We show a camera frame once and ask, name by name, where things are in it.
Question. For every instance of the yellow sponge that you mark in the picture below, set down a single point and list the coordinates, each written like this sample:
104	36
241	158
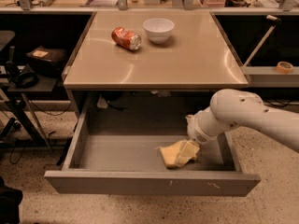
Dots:
169	154

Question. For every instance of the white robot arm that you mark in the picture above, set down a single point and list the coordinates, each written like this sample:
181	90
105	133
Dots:
230	109

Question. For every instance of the grey counter cabinet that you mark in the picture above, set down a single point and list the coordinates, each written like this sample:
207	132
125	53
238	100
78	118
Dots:
195	57

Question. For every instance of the open grey drawer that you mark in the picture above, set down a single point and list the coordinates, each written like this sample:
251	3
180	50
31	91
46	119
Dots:
116	150

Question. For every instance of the white bowl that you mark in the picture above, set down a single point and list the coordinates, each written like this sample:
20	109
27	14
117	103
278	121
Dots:
158	30

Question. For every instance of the red soda can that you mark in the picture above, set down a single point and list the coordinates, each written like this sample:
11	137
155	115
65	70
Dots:
126	38

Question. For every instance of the tape roll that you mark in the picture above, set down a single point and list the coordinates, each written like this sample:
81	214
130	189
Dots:
284	67

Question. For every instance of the black bag with label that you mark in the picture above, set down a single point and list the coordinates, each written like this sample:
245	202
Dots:
47	62

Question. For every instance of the black side table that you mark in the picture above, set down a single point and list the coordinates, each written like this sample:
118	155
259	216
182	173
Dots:
44	85

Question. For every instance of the black headphones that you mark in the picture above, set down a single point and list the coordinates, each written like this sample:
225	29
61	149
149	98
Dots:
21	80

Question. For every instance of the black object on floor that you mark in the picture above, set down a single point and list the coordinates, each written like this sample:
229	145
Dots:
10	199

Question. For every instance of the white stick with handle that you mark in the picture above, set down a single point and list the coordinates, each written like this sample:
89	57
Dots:
274	21

